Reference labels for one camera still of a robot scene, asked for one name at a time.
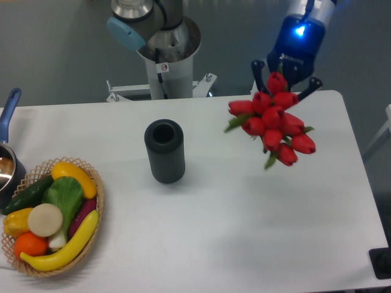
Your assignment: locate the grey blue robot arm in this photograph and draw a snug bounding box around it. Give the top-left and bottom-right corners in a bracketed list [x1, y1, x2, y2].
[107, 1, 337, 101]

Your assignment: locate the purple eggplant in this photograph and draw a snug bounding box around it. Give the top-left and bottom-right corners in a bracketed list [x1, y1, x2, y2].
[68, 198, 97, 239]

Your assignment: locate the yellow bell pepper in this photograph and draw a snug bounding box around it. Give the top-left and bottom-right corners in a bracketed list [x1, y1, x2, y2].
[3, 208, 33, 238]

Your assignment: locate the orange fruit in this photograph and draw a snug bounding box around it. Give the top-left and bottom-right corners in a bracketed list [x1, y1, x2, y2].
[13, 232, 48, 260]

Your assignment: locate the beige round disc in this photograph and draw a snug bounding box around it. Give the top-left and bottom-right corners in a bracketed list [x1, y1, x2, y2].
[27, 203, 63, 237]

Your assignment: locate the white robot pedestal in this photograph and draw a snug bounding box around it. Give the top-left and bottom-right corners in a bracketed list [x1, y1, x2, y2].
[138, 16, 201, 100]

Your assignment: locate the yellow squash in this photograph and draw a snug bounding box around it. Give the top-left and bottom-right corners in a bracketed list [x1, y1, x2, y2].
[51, 161, 97, 199]

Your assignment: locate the blue handled saucepan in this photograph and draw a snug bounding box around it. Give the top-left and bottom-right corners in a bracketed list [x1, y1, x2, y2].
[1, 88, 26, 209]

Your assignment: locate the woven wicker basket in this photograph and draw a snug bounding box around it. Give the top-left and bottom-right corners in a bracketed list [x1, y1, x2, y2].
[1, 157, 104, 277]

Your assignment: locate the black device at table edge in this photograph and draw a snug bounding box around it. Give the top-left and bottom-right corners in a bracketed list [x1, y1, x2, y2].
[368, 247, 390, 280]

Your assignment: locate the yellow banana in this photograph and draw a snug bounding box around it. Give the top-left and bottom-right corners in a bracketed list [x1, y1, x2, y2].
[20, 210, 99, 272]

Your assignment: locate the white metal base frame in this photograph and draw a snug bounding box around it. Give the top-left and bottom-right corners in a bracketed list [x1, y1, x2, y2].
[106, 73, 217, 103]

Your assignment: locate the green bok choy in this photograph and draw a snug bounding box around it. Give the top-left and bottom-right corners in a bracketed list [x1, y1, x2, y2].
[42, 176, 83, 251]

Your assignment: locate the dark grey ribbed vase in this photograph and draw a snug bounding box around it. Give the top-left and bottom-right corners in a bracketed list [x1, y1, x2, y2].
[144, 119, 186, 184]

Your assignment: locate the dark green cucumber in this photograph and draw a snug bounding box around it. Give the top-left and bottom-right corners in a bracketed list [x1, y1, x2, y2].
[2, 176, 54, 215]

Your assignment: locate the red tulip bouquet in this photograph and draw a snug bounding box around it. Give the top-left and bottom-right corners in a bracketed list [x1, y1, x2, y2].
[224, 67, 316, 170]

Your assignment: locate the black cable on pedestal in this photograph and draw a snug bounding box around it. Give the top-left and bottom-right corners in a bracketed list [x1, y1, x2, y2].
[154, 48, 169, 99]

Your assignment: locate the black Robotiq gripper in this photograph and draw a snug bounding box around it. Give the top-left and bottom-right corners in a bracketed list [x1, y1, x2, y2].
[250, 14, 326, 102]

